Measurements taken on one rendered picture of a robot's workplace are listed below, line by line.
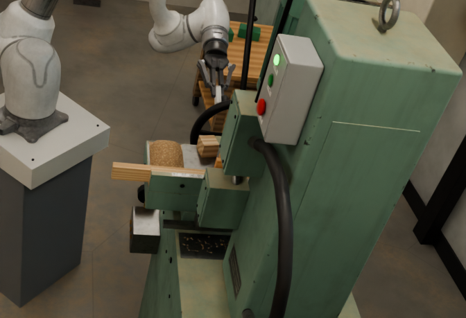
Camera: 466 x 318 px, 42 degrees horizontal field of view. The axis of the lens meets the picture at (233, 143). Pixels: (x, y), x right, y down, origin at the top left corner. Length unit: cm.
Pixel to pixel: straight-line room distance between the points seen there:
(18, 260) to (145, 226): 56
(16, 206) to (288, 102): 124
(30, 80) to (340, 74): 114
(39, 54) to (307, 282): 105
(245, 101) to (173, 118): 222
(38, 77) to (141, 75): 186
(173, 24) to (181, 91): 157
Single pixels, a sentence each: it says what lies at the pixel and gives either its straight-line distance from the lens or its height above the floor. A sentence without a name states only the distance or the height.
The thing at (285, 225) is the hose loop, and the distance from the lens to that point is 100.
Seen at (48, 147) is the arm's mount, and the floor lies 68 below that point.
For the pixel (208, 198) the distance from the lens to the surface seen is 132.
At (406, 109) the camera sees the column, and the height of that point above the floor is 144.
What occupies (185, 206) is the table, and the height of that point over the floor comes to 86.
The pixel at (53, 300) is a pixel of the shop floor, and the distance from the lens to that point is 244.
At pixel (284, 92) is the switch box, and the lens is 100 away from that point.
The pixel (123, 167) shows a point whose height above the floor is 94.
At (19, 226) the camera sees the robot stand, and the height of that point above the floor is 40.
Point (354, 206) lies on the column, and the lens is 116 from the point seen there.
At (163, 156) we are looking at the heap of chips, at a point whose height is 93.
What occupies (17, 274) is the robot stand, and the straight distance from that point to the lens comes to 229.
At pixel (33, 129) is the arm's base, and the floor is 71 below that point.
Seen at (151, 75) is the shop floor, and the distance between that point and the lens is 374.
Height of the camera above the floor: 191
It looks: 35 degrees down
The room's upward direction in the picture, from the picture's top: 16 degrees clockwise
